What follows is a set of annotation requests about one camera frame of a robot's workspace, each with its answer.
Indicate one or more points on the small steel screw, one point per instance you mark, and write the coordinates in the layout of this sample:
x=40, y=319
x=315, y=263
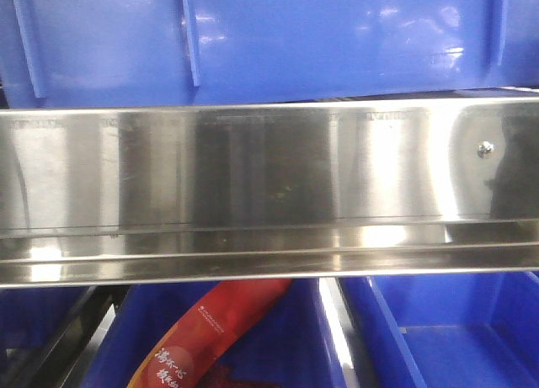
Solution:
x=485, y=149

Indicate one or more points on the black metal frame bar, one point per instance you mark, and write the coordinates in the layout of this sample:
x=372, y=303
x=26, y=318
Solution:
x=52, y=364

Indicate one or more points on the red snack package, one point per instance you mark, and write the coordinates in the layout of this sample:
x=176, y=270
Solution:
x=206, y=331

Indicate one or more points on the blue bin far left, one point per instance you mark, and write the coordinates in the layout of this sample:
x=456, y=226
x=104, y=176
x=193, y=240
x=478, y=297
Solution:
x=30, y=316

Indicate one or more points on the empty blue bin right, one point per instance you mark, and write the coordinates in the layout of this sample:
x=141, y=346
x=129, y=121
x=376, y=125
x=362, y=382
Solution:
x=448, y=330

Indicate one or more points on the steel divider bar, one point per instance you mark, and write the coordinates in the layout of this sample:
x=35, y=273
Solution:
x=339, y=325

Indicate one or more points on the stainless steel shelf rail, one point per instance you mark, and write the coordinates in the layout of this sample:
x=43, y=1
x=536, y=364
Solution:
x=166, y=194

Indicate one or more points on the blue bin with package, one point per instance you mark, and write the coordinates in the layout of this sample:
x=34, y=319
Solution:
x=291, y=347

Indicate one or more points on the large blue plastic bin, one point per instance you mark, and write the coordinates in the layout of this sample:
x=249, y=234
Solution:
x=79, y=53

